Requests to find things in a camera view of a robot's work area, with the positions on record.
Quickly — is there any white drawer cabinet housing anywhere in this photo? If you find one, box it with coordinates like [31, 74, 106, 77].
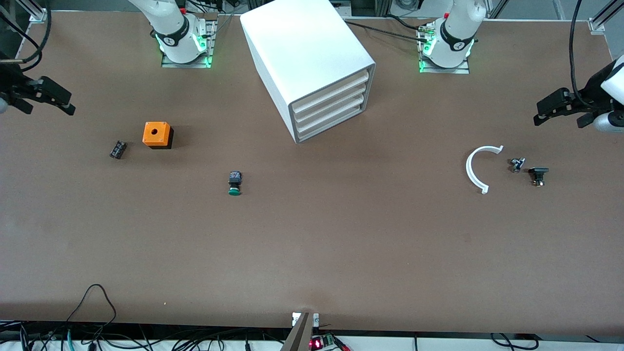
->
[240, 0, 376, 144]

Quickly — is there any black looped cable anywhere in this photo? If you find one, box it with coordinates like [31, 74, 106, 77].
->
[66, 284, 117, 325]

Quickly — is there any black cable behind cabinet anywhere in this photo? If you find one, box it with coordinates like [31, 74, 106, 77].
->
[344, 19, 432, 39]

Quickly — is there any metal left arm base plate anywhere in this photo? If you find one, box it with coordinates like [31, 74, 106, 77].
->
[418, 22, 471, 75]

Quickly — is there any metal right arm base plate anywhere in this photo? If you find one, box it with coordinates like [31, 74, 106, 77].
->
[161, 19, 217, 69]

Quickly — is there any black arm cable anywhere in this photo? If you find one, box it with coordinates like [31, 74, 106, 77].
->
[0, 0, 52, 74]
[568, 0, 593, 105]

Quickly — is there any black coiled cable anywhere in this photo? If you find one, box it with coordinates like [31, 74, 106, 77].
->
[490, 332, 538, 351]

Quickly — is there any electronics board with red light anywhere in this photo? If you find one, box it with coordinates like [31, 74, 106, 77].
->
[310, 334, 351, 351]

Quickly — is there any orange push-button enclosure box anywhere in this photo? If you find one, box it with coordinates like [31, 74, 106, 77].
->
[142, 122, 174, 150]

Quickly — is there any aluminium frame profile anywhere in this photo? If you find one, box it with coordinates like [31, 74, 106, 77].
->
[587, 0, 624, 35]
[15, 0, 50, 22]

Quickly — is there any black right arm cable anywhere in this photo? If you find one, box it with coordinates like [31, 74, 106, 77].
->
[0, 0, 52, 74]

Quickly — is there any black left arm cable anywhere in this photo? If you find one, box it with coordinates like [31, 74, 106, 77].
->
[568, 0, 593, 105]

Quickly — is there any white cabinet drawer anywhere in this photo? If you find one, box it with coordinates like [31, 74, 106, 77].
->
[293, 81, 369, 124]
[295, 93, 367, 133]
[292, 70, 370, 115]
[297, 104, 366, 142]

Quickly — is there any white semicircular plastic clamp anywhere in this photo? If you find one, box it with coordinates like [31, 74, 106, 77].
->
[466, 145, 504, 195]

